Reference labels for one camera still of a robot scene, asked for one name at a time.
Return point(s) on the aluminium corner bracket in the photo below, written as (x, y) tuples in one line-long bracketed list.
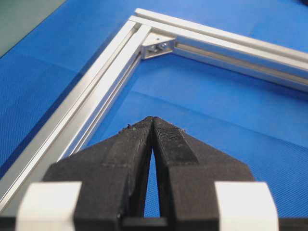
[(157, 44)]

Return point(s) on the aluminium extrusion rail far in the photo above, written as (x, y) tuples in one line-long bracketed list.
[(230, 51)]

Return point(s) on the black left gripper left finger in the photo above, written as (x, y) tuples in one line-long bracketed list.
[(92, 189)]

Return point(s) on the aluminium extrusion rail left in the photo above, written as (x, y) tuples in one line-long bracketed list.
[(75, 120)]

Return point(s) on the blue table mat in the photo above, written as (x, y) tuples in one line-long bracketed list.
[(262, 124)]

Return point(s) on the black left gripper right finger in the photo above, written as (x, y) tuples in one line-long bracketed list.
[(204, 189)]

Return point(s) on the aluminium extrusion rail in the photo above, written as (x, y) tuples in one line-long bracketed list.
[(230, 51), (75, 120)]

